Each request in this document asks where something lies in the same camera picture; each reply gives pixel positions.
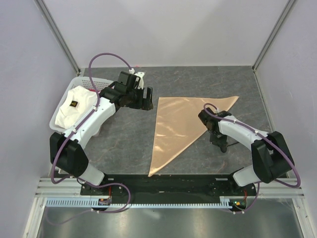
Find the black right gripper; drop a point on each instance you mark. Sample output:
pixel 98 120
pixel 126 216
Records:
pixel 218 142

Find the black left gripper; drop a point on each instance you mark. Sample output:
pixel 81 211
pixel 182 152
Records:
pixel 145 104

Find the peach satin napkin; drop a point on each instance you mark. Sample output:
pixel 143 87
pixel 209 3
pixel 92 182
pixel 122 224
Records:
pixel 178 126

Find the black spoon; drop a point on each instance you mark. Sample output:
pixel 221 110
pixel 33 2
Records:
pixel 224 147

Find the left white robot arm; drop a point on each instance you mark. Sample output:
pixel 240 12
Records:
pixel 67 148

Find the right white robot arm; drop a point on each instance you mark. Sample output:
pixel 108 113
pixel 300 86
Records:
pixel 271 157

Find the white plastic basket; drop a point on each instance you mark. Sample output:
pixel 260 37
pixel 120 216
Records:
pixel 104 108

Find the white cloth with logo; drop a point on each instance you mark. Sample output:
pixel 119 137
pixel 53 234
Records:
pixel 78 101

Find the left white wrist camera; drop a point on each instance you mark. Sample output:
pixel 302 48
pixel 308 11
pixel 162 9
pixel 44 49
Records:
pixel 139 82

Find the right aluminium frame post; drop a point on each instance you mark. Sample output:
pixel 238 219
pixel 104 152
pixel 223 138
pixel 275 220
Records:
pixel 274 32

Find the aluminium frame post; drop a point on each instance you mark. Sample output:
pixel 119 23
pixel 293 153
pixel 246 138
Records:
pixel 274 32
pixel 57 34

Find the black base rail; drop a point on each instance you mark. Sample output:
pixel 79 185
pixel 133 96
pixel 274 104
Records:
pixel 129 194

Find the light blue cable duct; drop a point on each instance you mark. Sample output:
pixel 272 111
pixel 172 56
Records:
pixel 142 201

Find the left aluminium frame post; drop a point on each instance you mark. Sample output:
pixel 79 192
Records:
pixel 57 34

